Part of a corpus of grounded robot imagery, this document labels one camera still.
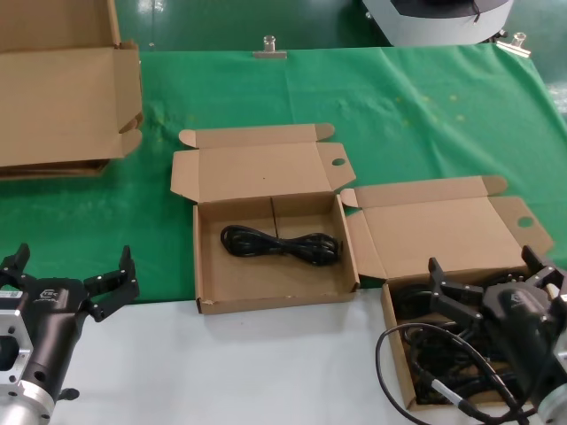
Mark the small black clamp knob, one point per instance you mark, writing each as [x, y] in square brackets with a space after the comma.
[68, 394]

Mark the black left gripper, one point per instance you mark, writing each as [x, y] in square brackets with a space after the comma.
[53, 327]

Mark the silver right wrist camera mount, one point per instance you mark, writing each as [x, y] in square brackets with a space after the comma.
[563, 354]

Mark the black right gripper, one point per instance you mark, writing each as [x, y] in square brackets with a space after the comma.
[518, 327]

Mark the silver binder clip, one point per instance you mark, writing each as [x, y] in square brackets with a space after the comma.
[269, 54]
[516, 44]

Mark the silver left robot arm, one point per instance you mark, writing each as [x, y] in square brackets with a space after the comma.
[22, 407]

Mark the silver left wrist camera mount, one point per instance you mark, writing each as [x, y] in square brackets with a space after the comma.
[13, 327]

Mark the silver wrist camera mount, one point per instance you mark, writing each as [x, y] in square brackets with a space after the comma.
[13, 327]
[563, 354]

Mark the white wheeled robot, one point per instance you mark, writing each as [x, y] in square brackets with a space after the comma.
[443, 31]

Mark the green table cloth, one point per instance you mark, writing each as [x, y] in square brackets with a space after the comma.
[398, 110]

